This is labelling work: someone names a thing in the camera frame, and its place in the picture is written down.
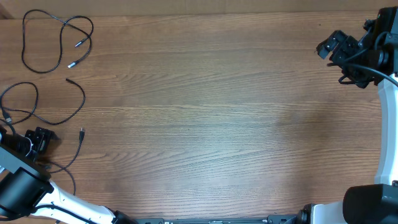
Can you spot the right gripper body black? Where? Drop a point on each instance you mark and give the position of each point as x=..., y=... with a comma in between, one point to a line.
x=345, y=52

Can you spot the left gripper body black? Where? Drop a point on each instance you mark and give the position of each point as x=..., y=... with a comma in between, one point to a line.
x=38, y=139

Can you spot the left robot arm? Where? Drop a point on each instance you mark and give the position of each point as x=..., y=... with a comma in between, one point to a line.
x=27, y=188

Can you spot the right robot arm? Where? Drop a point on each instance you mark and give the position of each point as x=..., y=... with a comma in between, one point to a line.
x=370, y=60

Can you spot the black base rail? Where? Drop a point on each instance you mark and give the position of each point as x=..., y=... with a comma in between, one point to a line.
x=270, y=219

